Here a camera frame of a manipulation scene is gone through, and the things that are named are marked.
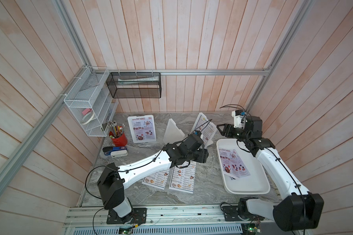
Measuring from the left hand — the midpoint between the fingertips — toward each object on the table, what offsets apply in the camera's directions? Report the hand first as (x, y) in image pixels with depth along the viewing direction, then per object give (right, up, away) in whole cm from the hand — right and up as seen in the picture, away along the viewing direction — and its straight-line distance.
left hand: (202, 156), depth 75 cm
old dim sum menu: (-24, -16, +11) cm, 31 cm away
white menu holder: (-43, +13, +20) cm, 49 cm away
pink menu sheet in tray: (+21, -8, +13) cm, 26 cm away
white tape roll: (-65, +21, +8) cm, 68 cm away
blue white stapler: (-52, -1, +20) cm, 56 cm away
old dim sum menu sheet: (-10, -16, +11) cm, 22 cm away
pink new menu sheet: (-35, +14, +21) cm, 43 cm away
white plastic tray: (+34, -17, +9) cm, 39 cm away
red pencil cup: (-53, +11, +20) cm, 57 cm away
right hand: (+11, +16, +6) cm, 21 cm away
